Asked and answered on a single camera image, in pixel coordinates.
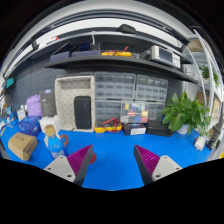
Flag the blue carton box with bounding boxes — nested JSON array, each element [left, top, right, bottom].
[[18, 115, 42, 137]]

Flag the white metal shelf rack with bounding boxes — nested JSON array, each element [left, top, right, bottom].
[[182, 29, 224, 158]]

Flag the teal tool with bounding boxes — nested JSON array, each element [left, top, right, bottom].
[[4, 77, 16, 90]]

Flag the dark grey carton box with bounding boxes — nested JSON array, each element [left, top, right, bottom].
[[39, 89, 58, 118]]

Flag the black zip case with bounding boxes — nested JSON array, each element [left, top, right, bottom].
[[73, 95, 93, 131]]

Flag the green potted plant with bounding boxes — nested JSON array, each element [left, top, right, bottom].
[[160, 91, 212, 136]]

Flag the brown cardboard box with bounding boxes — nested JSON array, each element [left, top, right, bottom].
[[7, 131, 39, 162]]

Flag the clear organizer box, colourful parts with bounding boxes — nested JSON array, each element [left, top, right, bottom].
[[120, 101, 149, 125]]

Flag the white perforated storage tray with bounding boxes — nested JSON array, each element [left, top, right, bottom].
[[54, 75, 97, 133]]

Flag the black box, white label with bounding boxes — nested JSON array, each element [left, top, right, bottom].
[[122, 122, 148, 137]]

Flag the small white bottle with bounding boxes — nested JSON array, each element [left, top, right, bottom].
[[16, 104, 28, 122]]

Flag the yellow multimeter with leads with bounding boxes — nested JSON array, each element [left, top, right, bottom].
[[94, 117, 124, 135]]

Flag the low grey drawer cabinet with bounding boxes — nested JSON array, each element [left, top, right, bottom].
[[94, 99, 122, 124]]

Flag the flat black box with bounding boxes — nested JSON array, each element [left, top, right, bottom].
[[145, 120, 175, 138]]

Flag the wide grey drawer cabinet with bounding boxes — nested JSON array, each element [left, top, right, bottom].
[[94, 71, 137, 101]]

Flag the dark grey shelf unit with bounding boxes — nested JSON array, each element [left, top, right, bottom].
[[43, 23, 200, 85]]

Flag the purple plastic bag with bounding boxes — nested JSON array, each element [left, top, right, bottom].
[[25, 94, 44, 118]]

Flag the white carton box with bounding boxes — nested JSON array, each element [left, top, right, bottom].
[[38, 114, 62, 134]]

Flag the narrow grey drawer cabinet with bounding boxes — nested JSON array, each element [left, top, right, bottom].
[[146, 102, 167, 123]]

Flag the flat round red coaster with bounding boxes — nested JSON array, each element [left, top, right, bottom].
[[88, 152, 98, 165]]

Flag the small white adapter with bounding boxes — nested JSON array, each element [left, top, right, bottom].
[[193, 135, 207, 152]]

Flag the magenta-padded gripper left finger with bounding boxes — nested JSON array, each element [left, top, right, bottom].
[[43, 144, 95, 187]]

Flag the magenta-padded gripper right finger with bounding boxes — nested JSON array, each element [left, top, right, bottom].
[[133, 144, 184, 186]]

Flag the blue drink bottle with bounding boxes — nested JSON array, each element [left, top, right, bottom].
[[45, 124, 68, 161]]

